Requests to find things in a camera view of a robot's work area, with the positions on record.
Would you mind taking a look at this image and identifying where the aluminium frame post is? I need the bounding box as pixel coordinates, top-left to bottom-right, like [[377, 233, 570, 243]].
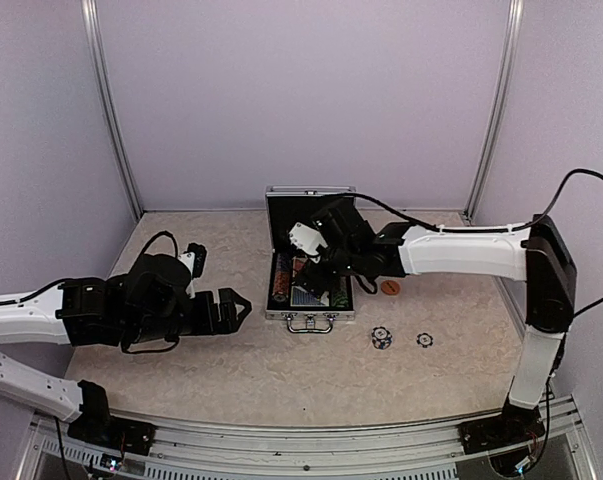
[[463, 0, 525, 222], [81, 0, 144, 221]]

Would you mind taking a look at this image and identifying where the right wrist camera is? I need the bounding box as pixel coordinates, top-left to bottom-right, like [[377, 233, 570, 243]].
[[288, 195, 375, 263]]

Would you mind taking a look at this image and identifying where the blue card deck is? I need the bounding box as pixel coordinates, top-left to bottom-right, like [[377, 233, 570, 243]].
[[290, 286, 330, 307]]

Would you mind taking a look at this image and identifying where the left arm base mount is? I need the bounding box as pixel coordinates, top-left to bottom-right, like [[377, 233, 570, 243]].
[[67, 380, 157, 456]]

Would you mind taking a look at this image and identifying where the right aluminium frame post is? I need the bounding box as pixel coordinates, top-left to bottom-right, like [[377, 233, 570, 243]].
[[463, 0, 525, 222]]

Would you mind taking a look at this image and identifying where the left chip row in case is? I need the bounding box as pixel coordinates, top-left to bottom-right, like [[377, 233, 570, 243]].
[[272, 253, 291, 303]]

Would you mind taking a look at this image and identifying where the green chip stack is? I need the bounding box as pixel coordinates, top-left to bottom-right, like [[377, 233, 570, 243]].
[[330, 278, 350, 308]]

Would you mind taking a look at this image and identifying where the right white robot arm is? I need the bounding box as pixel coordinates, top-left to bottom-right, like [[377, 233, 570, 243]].
[[288, 219, 576, 444]]

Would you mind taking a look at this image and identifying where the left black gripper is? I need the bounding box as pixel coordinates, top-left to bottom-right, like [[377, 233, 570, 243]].
[[125, 287, 251, 344]]

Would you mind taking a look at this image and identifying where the front aluminium rail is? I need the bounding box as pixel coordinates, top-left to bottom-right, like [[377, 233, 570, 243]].
[[15, 394, 597, 480]]

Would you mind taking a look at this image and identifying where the aluminium poker case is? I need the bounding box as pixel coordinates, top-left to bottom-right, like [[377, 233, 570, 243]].
[[265, 186, 356, 335]]

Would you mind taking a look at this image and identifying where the orange round button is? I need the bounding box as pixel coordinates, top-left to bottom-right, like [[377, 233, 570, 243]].
[[380, 280, 401, 296]]

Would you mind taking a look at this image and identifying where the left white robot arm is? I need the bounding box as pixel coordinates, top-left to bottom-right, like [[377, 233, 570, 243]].
[[0, 251, 252, 445]]

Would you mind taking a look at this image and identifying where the left aluminium frame post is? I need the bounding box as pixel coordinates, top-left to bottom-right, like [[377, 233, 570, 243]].
[[81, 0, 144, 221]]

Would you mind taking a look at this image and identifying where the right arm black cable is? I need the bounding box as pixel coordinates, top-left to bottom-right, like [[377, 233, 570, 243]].
[[353, 168, 603, 319]]

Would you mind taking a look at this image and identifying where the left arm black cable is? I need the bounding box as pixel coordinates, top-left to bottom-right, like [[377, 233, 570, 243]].
[[120, 230, 207, 356]]

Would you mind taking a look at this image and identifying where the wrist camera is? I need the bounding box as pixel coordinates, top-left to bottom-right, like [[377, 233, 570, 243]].
[[178, 242, 207, 279], [288, 195, 375, 263]]

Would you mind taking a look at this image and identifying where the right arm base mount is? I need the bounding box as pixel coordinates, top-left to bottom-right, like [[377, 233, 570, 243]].
[[457, 398, 547, 455]]

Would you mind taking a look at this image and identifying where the blue white chip stack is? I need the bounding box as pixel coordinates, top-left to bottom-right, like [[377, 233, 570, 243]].
[[371, 326, 393, 350]]

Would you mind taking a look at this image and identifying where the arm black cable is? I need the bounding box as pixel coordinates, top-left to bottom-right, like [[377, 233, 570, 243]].
[[353, 168, 603, 319], [120, 230, 207, 356]]

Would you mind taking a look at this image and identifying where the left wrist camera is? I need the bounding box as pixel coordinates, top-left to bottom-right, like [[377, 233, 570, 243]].
[[178, 242, 207, 279]]

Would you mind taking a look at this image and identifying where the blue white poker chip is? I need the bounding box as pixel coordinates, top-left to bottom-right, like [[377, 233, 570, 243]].
[[417, 333, 434, 348]]

